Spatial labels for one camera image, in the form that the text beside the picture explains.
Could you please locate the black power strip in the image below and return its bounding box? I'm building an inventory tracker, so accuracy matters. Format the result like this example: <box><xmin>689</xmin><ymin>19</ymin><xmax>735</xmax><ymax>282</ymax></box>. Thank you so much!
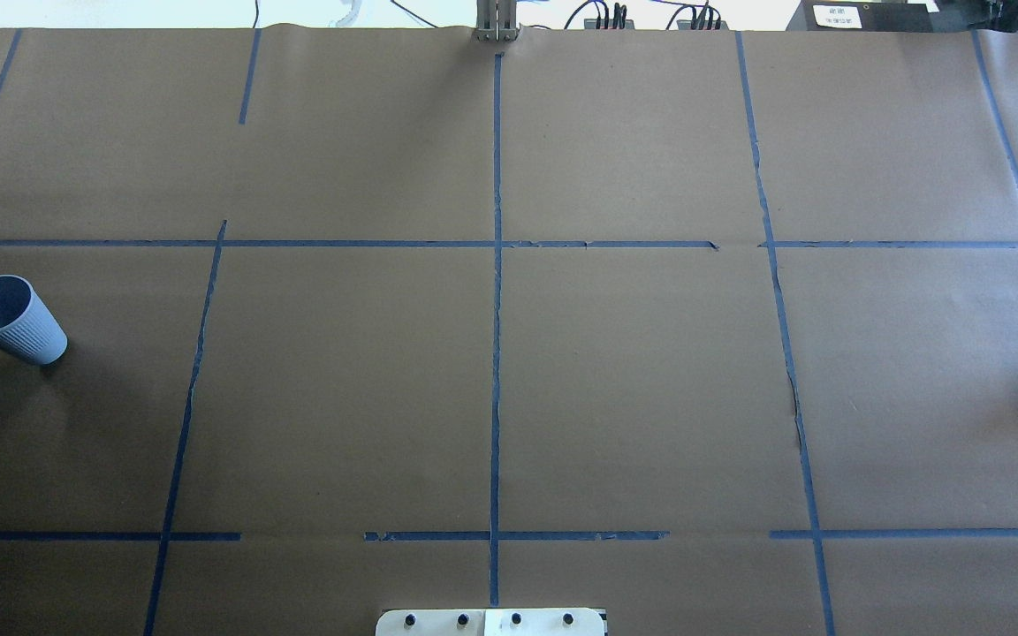
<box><xmin>577</xmin><ymin>1</ymin><xmax>634</xmax><ymax>31</ymax></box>
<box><xmin>672</xmin><ymin>3</ymin><xmax>726</xmax><ymax>31</ymax></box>

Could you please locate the blue ribbed plastic cup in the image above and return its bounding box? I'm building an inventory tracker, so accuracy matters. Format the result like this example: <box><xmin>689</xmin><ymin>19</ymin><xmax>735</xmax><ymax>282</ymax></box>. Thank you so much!
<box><xmin>0</xmin><ymin>275</ymin><xmax>68</xmax><ymax>367</ymax></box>

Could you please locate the black power strip left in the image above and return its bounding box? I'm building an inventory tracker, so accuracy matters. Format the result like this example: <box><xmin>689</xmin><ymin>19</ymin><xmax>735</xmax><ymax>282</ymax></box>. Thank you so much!
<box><xmin>577</xmin><ymin>1</ymin><xmax>634</xmax><ymax>31</ymax></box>

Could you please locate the black power strip right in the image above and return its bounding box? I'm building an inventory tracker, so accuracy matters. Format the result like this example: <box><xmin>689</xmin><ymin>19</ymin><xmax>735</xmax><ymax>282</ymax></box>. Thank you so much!
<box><xmin>672</xmin><ymin>3</ymin><xmax>726</xmax><ymax>31</ymax></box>

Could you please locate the aluminium frame post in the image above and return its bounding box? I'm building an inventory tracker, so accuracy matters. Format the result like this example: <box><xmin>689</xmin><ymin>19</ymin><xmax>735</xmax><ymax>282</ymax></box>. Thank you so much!
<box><xmin>473</xmin><ymin>0</ymin><xmax>520</xmax><ymax>42</ymax></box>

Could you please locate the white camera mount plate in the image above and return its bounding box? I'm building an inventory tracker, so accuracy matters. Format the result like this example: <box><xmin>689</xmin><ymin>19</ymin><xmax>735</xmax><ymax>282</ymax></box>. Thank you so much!
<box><xmin>375</xmin><ymin>608</ymin><xmax>609</xmax><ymax>635</ymax></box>

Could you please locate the black box with label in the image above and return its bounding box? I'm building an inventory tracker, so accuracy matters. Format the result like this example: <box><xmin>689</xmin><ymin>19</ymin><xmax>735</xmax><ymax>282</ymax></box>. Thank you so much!
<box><xmin>785</xmin><ymin>1</ymin><xmax>934</xmax><ymax>33</ymax></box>

